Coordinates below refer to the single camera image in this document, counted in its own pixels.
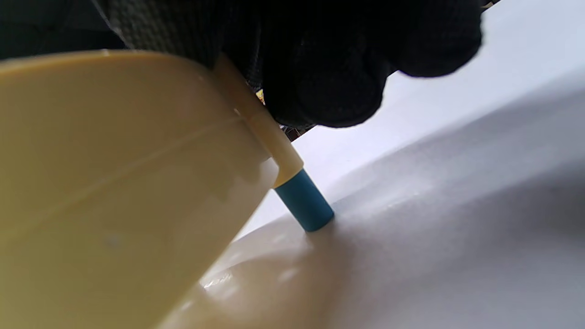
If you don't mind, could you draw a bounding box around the person's right hand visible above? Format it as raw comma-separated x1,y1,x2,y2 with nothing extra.
91,0,484,128

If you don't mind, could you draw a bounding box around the yellow round tap bench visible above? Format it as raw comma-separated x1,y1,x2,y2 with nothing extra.
0,49,335,329

